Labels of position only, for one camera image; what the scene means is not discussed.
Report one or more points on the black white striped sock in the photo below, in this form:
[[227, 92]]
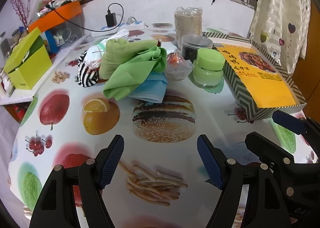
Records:
[[86, 77]]

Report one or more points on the red plastic item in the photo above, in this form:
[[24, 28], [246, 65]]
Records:
[[18, 112]]

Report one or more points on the green microfiber cloth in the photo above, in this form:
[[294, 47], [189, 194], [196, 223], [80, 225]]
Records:
[[130, 75]]

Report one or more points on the white patterned curtain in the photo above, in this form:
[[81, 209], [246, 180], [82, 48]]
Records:
[[282, 18]]

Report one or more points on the white power strip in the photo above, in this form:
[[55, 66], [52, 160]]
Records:
[[120, 28]]

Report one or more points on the brown wooden door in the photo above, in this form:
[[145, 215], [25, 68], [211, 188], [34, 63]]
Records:
[[315, 55]]

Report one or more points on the blue face mask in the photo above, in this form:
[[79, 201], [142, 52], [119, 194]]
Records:
[[152, 88]]

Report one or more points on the lime green box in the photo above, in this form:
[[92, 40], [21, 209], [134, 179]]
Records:
[[27, 63]]

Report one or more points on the white plastic bag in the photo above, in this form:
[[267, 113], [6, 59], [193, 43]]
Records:
[[176, 67]]

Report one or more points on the food printed tablecloth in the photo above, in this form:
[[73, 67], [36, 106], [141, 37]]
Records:
[[75, 123]]

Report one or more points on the white cotton glove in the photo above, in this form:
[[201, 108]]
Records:
[[93, 52], [120, 34]]

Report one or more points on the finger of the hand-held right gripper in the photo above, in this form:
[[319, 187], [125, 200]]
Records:
[[287, 121], [267, 146]]

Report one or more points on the green towel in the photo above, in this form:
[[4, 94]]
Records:
[[117, 55]]

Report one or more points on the blue carton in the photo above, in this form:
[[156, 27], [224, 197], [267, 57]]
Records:
[[53, 40]]

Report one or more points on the glass jar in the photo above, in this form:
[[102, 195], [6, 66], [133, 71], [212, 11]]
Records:
[[15, 35]]

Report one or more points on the wrapped stack of paper cups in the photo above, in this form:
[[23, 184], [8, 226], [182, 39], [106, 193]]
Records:
[[188, 25]]

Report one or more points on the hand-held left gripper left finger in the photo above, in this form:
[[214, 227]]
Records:
[[112, 160]]

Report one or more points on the clear round plastic container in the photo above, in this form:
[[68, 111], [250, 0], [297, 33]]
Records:
[[195, 48]]

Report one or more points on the yellow cardboard box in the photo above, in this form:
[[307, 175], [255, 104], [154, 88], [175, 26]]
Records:
[[260, 78]]

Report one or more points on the storage box with orange lid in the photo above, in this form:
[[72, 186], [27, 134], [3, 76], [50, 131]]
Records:
[[57, 25]]

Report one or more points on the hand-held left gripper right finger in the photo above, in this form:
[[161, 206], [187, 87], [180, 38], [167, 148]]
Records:
[[210, 163]]

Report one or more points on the white plug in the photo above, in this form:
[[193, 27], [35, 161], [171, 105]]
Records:
[[131, 19]]

